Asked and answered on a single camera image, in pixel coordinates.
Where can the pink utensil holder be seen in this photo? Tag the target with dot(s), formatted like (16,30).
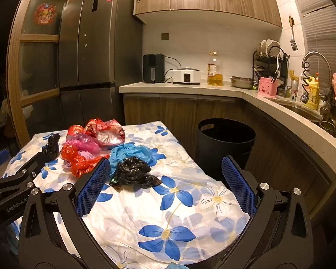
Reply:
(267,89)

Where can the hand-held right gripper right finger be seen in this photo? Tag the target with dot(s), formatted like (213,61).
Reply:
(238,185)

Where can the light blue plastic scrap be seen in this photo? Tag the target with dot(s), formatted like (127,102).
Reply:
(170,266)

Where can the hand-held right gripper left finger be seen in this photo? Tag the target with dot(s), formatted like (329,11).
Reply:
(93,182)

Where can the black dish rack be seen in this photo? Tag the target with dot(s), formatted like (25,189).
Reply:
(259,70)

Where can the red flower door sticker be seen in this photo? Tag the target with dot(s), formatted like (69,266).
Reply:
(46,13)

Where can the dark wall outlet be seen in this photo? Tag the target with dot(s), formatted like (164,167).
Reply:
(165,36)

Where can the black air fryer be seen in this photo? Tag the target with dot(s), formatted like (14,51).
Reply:
(154,68)

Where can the hanging metal spatula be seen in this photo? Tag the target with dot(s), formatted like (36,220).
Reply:
(294,44)

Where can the steel sink strainer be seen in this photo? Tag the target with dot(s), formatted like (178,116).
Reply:
(327,126)

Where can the window blinds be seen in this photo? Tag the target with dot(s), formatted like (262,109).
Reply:
(319,33)

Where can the yellow detergent bottle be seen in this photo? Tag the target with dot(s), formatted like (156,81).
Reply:
(313,92)

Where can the blue plastic bag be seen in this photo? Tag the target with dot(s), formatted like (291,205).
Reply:
(128,152)

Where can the small black plastic bag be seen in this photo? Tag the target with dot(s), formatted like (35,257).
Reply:
(52,144)

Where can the black trash bin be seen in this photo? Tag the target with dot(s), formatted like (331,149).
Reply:
(226,143)

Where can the grey refrigerator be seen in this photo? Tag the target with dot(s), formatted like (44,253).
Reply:
(100,61)

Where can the steel bowl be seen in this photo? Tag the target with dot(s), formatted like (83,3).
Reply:
(242,82)

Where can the steel spring faucet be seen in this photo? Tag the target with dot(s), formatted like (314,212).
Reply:
(305,98)

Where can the beer can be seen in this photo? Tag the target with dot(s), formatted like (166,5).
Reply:
(294,91)

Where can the magenta plastic bag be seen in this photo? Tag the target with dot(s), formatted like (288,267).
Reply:
(85,144)

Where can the red printed snack bag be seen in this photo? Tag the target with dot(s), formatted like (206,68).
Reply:
(106,134)

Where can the steel sink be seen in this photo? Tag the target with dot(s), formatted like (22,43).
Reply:
(302,109)

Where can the large black plastic bag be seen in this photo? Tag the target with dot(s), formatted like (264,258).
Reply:
(131,171)

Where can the white bottle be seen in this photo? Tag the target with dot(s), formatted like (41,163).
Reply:
(301,89)

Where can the blue floral tablecloth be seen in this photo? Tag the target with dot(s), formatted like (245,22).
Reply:
(156,215)

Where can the white electric cooker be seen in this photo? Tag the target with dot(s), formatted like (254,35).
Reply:
(186,77)

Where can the cooking oil bottle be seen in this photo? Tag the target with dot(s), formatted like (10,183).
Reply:
(215,75)

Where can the white plate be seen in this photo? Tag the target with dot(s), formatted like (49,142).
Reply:
(263,47)
(273,47)

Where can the red plastic bag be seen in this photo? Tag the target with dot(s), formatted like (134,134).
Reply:
(81,165)
(68,151)

